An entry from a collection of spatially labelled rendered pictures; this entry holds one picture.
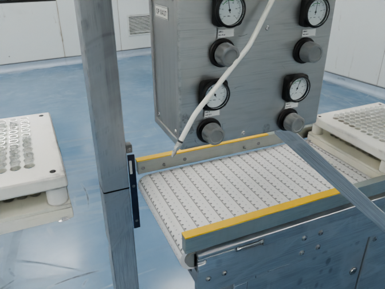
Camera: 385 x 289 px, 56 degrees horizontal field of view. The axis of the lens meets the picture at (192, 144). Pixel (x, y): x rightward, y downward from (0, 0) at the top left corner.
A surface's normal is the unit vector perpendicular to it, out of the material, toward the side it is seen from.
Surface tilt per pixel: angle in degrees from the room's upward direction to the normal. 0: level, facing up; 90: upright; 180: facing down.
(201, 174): 0
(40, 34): 90
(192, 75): 90
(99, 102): 90
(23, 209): 1
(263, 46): 90
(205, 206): 0
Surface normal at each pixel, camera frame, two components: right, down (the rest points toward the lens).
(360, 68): -0.86, 0.23
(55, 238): 0.00, -0.89
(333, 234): 0.40, 0.41
